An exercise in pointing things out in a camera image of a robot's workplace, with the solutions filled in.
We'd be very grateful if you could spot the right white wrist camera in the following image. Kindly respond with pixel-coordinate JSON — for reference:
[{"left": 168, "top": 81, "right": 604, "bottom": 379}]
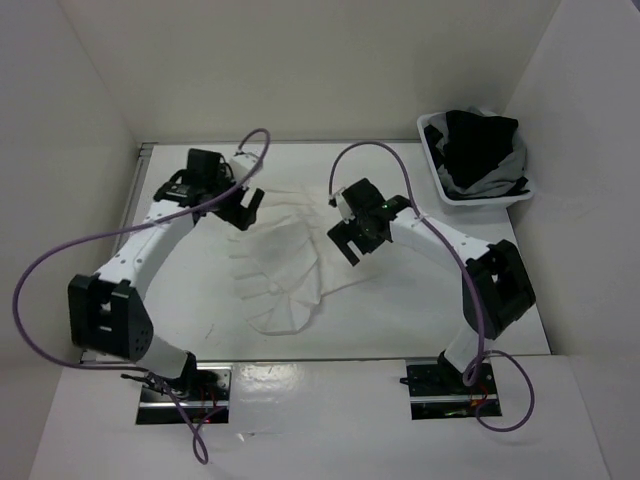
[{"left": 328, "top": 187, "right": 355, "bottom": 223}]

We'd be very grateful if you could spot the white pleated skirt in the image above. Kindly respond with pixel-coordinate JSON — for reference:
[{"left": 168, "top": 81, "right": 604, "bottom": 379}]
[{"left": 227, "top": 184, "right": 382, "bottom": 336}]

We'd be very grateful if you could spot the white plastic basket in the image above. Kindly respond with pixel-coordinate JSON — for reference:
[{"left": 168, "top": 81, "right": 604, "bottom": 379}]
[{"left": 416, "top": 112, "right": 537, "bottom": 211}]

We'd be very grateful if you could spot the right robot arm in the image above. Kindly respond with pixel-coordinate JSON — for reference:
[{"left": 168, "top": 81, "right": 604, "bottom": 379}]
[{"left": 328, "top": 178, "right": 536, "bottom": 393}]

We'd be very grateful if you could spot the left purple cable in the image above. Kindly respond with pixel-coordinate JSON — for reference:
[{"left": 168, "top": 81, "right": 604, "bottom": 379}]
[{"left": 12, "top": 128, "right": 272, "bottom": 465}]

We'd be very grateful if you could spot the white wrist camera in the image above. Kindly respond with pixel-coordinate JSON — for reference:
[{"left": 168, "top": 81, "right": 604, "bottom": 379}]
[
  {"left": 328, "top": 187, "right": 355, "bottom": 223},
  {"left": 227, "top": 151, "right": 262, "bottom": 181}
]

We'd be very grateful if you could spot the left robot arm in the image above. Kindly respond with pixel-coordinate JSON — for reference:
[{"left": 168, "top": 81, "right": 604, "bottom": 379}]
[{"left": 68, "top": 148, "right": 264, "bottom": 400}]

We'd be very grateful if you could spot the black skirt in basket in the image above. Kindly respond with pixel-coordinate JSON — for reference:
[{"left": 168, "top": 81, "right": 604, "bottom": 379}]
[{"left": 423, "top": 107, "right": 531, "bottom": 197}]

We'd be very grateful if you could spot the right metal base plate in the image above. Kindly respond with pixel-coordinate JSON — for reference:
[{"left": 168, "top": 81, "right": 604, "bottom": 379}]
[{"left": 399, "top": 358, "right": 502, "bottom": 420}]

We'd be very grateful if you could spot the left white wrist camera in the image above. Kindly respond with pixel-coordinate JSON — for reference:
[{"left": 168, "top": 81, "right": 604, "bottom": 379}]
[{"left": 227, "top": 151, "right": 262, "bottom": 181}]

